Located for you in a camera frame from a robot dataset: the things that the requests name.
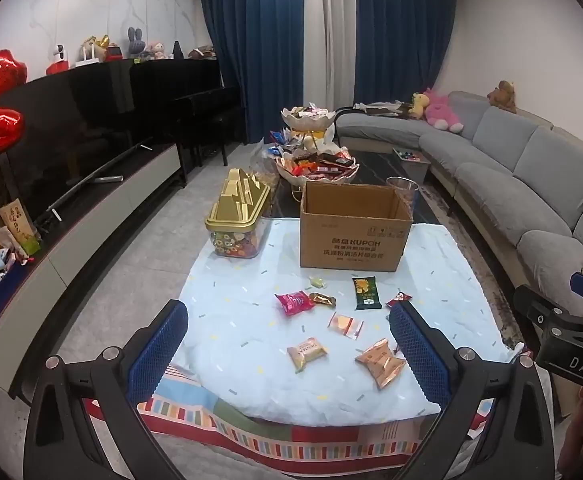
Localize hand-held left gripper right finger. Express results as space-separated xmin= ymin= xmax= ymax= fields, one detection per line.
xmin=389 ymin=302 xmax=555 ymax=480

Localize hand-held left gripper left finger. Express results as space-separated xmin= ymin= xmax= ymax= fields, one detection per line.
xmin=23 ymin=300 xmax=189 ymax=480

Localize rose gold snack packet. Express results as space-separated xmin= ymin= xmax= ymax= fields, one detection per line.
xmin=354 ymin=338 xmax=407 ymax=390

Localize clear orange snack packet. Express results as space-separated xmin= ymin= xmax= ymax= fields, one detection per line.
xmin=327 ymin=312 xmax=365 ymax=341

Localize dark green snack packet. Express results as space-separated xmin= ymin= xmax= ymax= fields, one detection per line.
xmin=351 ymin=276 xmax=383 ymax=311

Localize beige snack packet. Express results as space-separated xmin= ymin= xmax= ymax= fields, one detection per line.
xmin=286 ymin=337 xmax=329 ymax=373

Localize brown cardboard box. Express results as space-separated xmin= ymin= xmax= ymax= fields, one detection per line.
xmin=300 ymin=181 xmax=414 ymax=272

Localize pink snack packet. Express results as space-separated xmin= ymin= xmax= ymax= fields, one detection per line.
xmin=275 ymin=291 xmax=316 ymax=317

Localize light blue speckled cloth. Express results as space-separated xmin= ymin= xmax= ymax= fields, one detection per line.
xmin=172 ymin=220 xmax=522 ymax=426

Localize grey television cabinet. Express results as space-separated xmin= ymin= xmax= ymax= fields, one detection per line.
xmin=0 ymin=140 xmax=182 ymax=396

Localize grey corner sofa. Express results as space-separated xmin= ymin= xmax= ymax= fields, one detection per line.
xmin=335 ymin=91 xmax=583 ymax=311

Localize colourful striped mat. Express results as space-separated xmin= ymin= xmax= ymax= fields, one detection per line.
xmin=136 ymin=365 xmax=537 ymax=476

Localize gold lid candy jar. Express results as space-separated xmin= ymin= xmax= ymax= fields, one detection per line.
xmin=204 ymin=167 xmax=272 ymax=260

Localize clear plastic nut jar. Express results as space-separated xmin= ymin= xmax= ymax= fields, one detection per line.
xmin=385 ymin=176 xmax=419 ymax=221

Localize brown paper gift bags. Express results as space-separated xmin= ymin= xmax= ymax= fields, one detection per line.
xmin=0 ymin=202 xmax=40 ymax=256

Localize grey storage bin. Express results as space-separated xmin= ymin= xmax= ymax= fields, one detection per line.
xmin=392 ymin=147 xmax=431 ymax=181

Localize brown plush toy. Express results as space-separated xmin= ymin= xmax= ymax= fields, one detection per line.
xmin=487 ymin=80 xmax=518 ymax=114

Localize pile of mixed snack packets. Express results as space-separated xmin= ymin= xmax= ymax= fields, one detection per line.
xmin=278 ymin=150 xmax=358 ymax=177
xmin=284 ymin=101 xmax=335 ymax=117

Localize pink plush toy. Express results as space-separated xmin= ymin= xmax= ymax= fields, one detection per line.
xmin=424 ymin=87 xmax=465 ymax=133

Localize yellow plush toy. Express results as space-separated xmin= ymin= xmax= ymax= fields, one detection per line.
xmin=407 ymin=92 xmax=429 ymax=120

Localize black curved television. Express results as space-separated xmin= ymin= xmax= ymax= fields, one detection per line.
xmin=0 ymin=57 xmax=155 ymax=211

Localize dark patterned cloth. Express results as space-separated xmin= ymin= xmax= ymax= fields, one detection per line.
xmin=352 ymin=101 xmax=412 ymax=118

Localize black upright piano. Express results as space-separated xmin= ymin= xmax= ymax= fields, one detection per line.
xmin=130 ymin=57 xmax=247 ymax=186

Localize white two-tier bowl stand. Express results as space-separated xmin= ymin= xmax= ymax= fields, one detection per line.
xmin=274 ymin=102 xmax=361 ymax=196

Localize white wooden rack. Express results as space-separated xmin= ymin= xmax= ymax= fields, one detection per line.
xmin=76 ymin=42 xmax=103 ymax=68

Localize grey rabbit plush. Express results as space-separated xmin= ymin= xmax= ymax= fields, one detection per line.
xmin=128 ymin=27 xmax=147 ymax=58

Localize white and red toy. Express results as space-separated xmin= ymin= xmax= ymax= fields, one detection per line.
xmin=46 ymin=42 xmax=71 ymax=76

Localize blue curtain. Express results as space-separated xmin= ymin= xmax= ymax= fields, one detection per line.
xmin=354 ymin=0 xmax=458 ymax=106
xmin=194 ymin=0 xmax=307 ymax=143

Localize gold foil ornament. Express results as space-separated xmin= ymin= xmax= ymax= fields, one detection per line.
xmin=84 ymin=35 xmax=111 ymax=61

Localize white sheer curtain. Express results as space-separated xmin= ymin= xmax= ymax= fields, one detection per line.
xmin=301 ymin=0 xmax=357 ymax=111

